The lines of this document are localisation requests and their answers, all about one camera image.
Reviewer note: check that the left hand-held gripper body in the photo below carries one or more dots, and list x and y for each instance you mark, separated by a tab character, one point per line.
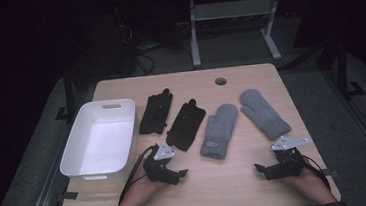
159	167

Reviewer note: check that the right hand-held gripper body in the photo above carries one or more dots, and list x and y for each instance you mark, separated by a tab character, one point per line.
288	162

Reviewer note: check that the black glove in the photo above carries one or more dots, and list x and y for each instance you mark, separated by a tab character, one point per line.
186	126
156	113

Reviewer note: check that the plain grey mitten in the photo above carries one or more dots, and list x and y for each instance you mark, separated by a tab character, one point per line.
262	114

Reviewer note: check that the grey mitten with label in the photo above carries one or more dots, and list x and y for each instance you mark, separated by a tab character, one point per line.
218	133

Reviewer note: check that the white plastic bin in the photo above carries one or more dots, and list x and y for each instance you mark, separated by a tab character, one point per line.
101	147

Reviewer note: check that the person's left hand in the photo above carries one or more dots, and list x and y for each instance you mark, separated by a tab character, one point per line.
138	193

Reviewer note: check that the person's right hand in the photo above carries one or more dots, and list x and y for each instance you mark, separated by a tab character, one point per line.
314	187

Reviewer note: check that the black metal post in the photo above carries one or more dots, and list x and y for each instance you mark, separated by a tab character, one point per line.
68	93
342	69

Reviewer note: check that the white metal table frame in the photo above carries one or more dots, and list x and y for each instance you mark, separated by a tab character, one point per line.
229	10

